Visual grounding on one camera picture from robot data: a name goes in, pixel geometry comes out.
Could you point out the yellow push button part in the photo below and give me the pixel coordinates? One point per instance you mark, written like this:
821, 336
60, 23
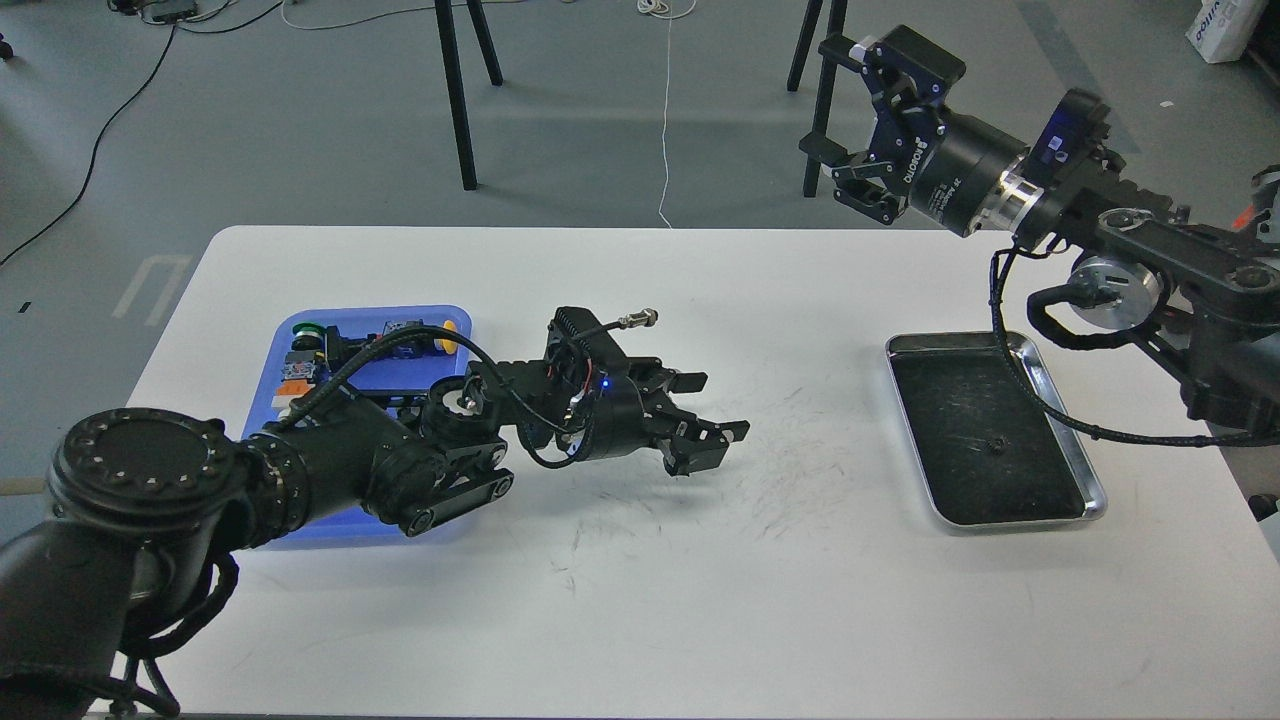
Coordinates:
422, 345

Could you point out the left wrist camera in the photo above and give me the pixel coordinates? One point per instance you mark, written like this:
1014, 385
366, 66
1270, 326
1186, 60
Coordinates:
585, 340

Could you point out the silver metal tray black mat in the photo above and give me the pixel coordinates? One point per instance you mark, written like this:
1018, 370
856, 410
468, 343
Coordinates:
956, 390

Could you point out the green push button part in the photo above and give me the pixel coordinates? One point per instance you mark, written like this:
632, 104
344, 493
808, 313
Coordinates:
303, 365

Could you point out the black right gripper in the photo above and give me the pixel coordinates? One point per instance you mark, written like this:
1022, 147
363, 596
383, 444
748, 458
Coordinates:
957, 170

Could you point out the black table leg left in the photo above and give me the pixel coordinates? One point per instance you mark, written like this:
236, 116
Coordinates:
455, 83

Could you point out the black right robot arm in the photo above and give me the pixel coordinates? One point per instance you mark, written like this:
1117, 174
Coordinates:
1199, 300

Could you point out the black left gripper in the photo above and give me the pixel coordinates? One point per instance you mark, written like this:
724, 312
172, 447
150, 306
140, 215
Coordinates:
622, 418

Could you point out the black table leg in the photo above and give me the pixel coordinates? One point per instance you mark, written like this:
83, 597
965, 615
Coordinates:
455, 83
826, 84

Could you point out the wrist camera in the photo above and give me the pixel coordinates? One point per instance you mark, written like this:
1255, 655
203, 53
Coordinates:
1077, 131
585, 340

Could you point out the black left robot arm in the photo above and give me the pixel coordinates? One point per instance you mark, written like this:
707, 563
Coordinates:
146, 508

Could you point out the blue plastic tray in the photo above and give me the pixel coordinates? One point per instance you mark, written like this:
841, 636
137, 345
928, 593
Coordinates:
328, 458

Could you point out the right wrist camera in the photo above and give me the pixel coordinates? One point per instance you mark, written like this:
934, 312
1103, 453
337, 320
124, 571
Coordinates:
1077, 131

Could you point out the black table leg right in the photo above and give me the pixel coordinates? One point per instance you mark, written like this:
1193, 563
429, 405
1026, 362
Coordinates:
826, 84

